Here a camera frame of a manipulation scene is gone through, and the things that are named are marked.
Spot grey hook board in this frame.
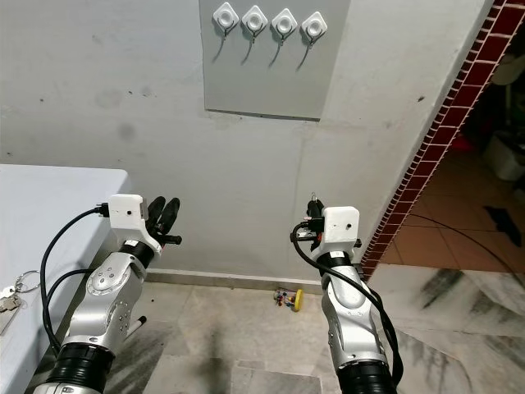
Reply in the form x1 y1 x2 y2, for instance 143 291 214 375
198 0 350 123

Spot metal skirting strip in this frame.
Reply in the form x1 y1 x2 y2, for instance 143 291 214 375
146 272 326 291

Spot colourful bead maze toy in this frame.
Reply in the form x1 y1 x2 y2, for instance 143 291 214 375
274 286 305 314

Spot white table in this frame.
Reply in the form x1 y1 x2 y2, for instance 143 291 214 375
0 163 130 394

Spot black floor object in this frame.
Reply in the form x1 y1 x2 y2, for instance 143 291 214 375
483 204 523 227

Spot white container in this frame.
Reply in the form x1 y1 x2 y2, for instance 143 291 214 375
485 130 525 182

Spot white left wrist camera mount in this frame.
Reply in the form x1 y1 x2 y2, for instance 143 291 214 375
107 194 164 254

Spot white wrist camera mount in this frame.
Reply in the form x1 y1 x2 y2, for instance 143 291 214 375
322 206 361 258
107 194 164 254

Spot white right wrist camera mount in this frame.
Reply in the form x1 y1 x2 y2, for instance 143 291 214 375
322 206 361 258

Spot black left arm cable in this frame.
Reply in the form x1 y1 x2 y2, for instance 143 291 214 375
39 205 112 370

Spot thin black floor cable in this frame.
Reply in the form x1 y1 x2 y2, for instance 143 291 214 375
404 213 525 270

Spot red tile wall edging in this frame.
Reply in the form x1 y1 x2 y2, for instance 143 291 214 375
358 0 525 281

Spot silver keys on ring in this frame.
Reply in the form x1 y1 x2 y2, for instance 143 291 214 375
0 270 43 337

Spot white wall hook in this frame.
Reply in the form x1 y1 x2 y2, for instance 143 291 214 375
240 5 270 66
270 8 300 69
211 2 240 64
299 11 330 72

